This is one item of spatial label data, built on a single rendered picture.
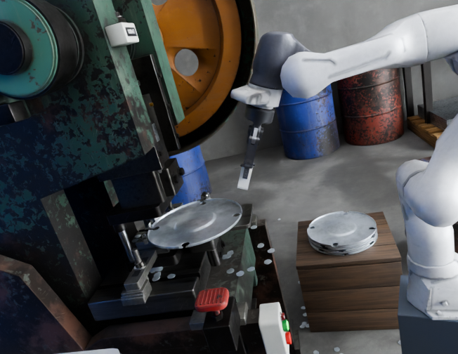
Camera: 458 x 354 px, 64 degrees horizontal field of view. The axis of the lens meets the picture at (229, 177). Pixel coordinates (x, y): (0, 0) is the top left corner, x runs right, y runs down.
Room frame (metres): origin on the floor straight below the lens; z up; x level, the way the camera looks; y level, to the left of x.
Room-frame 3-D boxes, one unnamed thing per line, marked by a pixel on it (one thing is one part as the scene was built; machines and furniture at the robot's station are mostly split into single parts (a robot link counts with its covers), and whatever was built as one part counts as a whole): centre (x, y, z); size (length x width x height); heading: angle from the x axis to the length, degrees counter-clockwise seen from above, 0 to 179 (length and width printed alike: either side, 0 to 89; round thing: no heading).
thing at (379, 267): (1.40, -0.42, 0.18); 0.40 x 0.38 x 0.35; 73
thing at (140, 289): (0.86, 0.29, 0.76); 0.17 x 0.06 x 0.10; 168
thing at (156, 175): (1.02, 0.22, 1.04); 0.17 x 0.15 x 0.30; 78
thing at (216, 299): (0.66, 0.10, 0.72); 0.07 x 0.06 x 0.08; 78
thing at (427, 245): (0.86, -0.48, 0.71); 0.18 x 0.11 x 0.25; 166
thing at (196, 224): (1.00, 0.13, 0.78); 0.29 x 0.29 x 0.01
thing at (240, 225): (0.99, 0.09, 0.72); 0.25 x 0.14 x 0.14; 78
